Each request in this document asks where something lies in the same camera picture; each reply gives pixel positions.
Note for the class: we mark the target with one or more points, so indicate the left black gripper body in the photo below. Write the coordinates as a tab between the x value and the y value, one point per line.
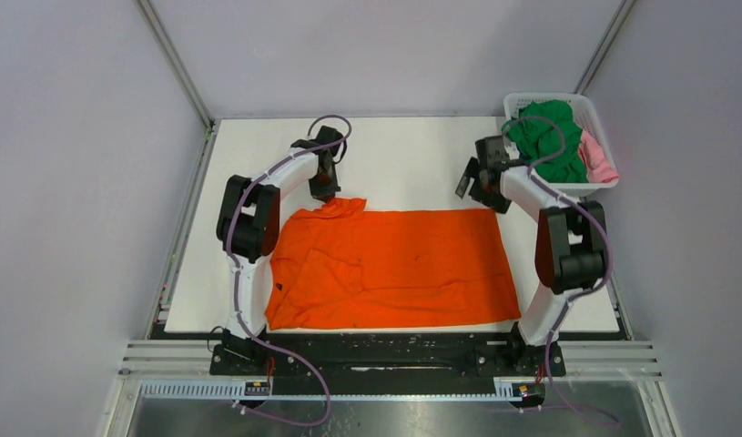
324	184

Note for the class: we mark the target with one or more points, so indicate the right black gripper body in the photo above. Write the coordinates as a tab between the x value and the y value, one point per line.
489	198

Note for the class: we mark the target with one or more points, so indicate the orange t shirt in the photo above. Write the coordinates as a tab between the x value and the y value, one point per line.
343	267

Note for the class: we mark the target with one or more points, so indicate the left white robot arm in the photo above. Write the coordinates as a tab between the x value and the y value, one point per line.
249	226

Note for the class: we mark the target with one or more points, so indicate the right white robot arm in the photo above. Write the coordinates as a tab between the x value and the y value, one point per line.
572	253

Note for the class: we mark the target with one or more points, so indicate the green t shirt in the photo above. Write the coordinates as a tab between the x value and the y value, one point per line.
535	139

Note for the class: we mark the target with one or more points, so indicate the white plastic basket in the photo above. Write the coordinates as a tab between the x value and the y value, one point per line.
585	116

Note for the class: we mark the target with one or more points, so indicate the pink t shirt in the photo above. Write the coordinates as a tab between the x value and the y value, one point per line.
599	170

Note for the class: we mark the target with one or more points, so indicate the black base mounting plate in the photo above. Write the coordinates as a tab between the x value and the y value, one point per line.
385	363

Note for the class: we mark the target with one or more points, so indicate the white slotted cable duct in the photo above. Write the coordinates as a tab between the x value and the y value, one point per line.
253	391

